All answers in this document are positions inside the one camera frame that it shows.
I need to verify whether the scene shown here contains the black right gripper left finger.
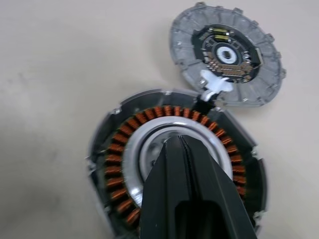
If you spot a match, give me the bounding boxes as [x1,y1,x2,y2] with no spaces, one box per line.
[139,135,193,239]

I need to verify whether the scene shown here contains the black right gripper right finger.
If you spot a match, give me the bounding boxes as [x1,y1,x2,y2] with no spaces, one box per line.
[180,135,258,239]

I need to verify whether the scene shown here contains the grey motor housing copper coils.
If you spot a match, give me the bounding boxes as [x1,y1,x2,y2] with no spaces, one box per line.
[86,87,269,239]

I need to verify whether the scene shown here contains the grey motor lid circuit board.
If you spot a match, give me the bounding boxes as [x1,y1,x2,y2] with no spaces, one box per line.
[170,1,287,108]

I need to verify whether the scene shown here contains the white plastic hinge piece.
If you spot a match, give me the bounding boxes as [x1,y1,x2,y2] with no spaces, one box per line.
[198,69,234,102]

